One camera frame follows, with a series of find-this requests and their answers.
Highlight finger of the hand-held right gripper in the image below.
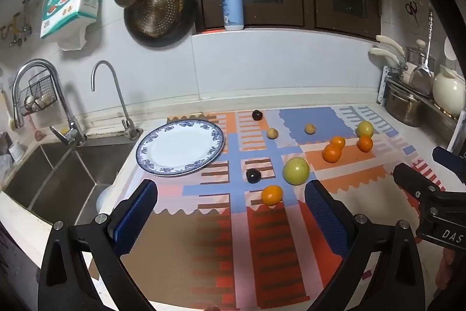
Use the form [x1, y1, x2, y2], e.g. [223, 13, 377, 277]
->
[433, 146, 466, 185]
[393, 162, 448, 202]

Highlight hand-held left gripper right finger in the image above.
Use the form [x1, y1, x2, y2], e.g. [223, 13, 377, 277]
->
[304, 180, 426, 311]

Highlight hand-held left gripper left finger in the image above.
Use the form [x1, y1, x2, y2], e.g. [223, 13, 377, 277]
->
[38, 179, 159, 311]

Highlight large green apple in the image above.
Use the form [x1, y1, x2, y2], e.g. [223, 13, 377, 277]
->
[283, 157, 310, 186]

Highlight blue patterned white plate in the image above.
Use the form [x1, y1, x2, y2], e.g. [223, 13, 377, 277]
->
[136, 120, 225, 176]

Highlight person's right hand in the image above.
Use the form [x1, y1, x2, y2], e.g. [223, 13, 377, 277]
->
[436, 249, 454, 293]

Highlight white bowl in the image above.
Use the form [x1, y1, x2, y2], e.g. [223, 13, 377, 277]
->
[95, 185, 122, 220]

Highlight metal kitchen rack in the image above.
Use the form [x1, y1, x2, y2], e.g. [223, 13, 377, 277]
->
[377, 66, 466, 147]

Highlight colourful patterned mat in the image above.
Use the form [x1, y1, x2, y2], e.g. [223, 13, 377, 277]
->
[89, 106, 446, 311]

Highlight small yellow-green apple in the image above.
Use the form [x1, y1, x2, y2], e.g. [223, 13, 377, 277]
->
[356, 120, 375, 138]

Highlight stainless steel pot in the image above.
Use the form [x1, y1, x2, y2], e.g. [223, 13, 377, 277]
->
[385, 81, 425, 127]

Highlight slim gooseneck faucet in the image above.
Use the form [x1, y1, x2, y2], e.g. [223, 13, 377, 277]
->
[91, 60, 143, 140]

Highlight metal spatula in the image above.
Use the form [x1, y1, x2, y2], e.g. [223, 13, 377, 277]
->
[408, 10, 435, 96]

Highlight stainless steel sink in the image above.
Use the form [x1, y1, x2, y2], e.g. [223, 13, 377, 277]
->
[0, 141, 137, 224]

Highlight large chrome faucet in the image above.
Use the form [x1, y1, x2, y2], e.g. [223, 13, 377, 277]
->
[12, 59, 87, 147]

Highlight black scissors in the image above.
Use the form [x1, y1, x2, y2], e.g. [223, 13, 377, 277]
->
[405, 1, 418, 25]

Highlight teal paper towel pack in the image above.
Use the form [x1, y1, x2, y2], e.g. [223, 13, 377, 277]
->
[39, 0, 104, 51]

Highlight white pump soap bottle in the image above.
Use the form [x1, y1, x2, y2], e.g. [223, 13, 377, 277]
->
[221, 0, 245, 31]

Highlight white-handled knife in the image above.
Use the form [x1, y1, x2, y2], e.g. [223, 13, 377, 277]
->
[376, 35, 405, 57]
[368, 48, 405, 68]

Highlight black wire basket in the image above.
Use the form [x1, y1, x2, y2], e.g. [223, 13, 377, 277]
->
[20, 75, 59, 117]

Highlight brass wall hooks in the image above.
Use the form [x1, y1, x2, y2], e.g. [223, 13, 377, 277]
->
[0, 0, 33, 47]

